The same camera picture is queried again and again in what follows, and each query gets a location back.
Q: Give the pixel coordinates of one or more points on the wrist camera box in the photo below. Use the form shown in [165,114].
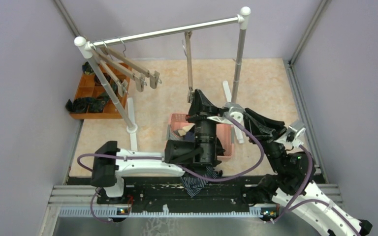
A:
[229,110]
[293,134]

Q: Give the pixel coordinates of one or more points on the dark striped underwear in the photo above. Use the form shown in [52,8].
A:
[193,185]

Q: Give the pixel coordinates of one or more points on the beige clip hanger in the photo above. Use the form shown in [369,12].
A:
[144,72]
[187,51]
[123,69]
[109,67]

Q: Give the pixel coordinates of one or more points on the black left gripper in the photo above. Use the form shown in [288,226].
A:
[203,108]

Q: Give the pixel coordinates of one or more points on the navy blue underwear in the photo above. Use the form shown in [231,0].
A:
[185,133]

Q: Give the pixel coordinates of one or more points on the white metal clothes rack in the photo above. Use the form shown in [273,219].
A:
[128,115]

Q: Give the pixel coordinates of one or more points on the orange wooden divider tray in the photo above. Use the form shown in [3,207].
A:
[85,89]

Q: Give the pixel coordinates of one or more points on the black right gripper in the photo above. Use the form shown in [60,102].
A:
[278,128]

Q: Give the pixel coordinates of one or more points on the green patterned rolled cloth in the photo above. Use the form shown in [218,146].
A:
[87,69]

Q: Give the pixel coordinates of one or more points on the green patterned tie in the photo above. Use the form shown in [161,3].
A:
[99,98]

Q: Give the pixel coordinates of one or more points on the black rolled cloth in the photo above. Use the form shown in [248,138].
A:
[79,105]

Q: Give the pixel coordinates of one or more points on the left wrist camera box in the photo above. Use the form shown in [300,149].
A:
[229,110]

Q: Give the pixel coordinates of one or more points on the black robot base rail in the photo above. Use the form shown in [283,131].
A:
[194,197]

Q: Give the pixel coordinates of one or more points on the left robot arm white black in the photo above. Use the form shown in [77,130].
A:
[191,155]

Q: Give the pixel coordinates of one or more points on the pink plastic basket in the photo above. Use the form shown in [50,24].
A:
[178,121]

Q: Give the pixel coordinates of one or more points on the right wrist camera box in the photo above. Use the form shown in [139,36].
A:
[293,134]

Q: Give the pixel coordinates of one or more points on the black underwear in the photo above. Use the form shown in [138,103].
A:
[219,148]

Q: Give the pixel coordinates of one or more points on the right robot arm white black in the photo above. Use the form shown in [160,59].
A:
[292,185]

